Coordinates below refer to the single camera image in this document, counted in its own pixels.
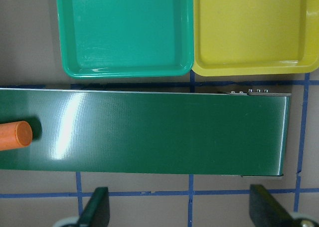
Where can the plain orange cylinder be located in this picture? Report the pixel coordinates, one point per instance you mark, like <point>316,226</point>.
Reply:
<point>15,135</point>

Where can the green conveyor belt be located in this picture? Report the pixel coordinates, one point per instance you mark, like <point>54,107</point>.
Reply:
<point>148,132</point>

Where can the yellow plastic tray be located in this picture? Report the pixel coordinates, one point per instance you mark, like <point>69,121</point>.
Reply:
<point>255,37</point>

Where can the green plastic tray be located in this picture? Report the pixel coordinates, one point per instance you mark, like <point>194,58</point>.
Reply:
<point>126,38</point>

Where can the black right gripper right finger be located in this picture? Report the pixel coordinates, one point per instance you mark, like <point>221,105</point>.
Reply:
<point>265,210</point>

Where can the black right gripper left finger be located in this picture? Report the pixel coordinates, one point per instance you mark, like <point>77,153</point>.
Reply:
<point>97,210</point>

